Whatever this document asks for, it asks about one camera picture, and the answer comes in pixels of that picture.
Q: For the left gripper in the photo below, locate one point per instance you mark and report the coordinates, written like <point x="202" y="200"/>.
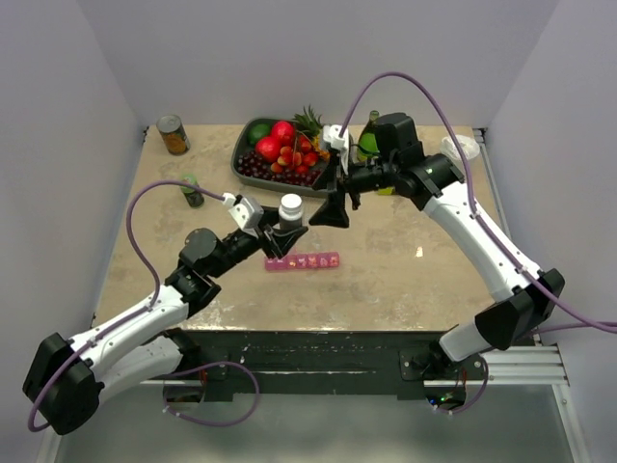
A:
<point x="281" y="241"/>

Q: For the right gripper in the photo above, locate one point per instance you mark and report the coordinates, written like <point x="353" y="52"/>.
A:
<point x="334" y="211"/>

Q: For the white-capped pill bottle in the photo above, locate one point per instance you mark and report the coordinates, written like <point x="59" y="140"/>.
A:
<point x="291" y="212"/>

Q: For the pink weekly pill organizer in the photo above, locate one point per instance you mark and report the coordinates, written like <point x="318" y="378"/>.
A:
<point x="304" y="261"/>

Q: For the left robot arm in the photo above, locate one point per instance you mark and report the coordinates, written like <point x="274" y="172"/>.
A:
<point x="70" y="378"/>

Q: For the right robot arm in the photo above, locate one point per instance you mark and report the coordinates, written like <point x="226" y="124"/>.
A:
<point x="523" y="293"/>

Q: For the grey fruit tray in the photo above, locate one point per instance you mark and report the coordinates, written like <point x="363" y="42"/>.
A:
<point x="241" y="145"/>

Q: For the black and green box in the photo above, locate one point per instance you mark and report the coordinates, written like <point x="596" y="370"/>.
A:
<point x="386" y="191"/>

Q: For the green glass bottle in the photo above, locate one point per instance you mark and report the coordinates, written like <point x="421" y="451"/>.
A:
<point x="367" y="145"/>

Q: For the pineapple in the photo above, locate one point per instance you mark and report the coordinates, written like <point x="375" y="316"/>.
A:
<point x="309" y="125"/>

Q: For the red apple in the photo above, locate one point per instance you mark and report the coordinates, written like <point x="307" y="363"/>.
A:
<point x="268" y="148"/>

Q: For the red pomegranate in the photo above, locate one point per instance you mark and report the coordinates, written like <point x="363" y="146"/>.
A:
<point x="284" y="132"/>

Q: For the dark grapes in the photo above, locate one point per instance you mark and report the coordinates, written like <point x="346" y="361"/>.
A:
<point x="253" y="170"/>

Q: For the green-lidded spice jar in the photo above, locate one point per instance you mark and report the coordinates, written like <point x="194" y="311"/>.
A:
<point x="193" y="197"/>

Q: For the green lime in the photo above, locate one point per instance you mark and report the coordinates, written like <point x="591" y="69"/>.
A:
<point x="257" y="132"/>

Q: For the tin can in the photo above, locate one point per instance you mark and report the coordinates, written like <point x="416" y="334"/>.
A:
<point x="173" y="134"/>

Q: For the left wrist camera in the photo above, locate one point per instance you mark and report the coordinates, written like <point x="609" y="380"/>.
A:
<point x="245" y="211"/>

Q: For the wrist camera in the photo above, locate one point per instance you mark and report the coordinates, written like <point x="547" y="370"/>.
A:
<point x="334" y="137"/>
<point x="245" y="211"/>

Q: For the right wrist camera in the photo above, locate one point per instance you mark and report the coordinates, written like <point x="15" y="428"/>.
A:
<point x="334" y="137"/>

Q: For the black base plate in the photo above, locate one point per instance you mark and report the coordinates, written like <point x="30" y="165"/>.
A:
<point x="223" y="364"/>

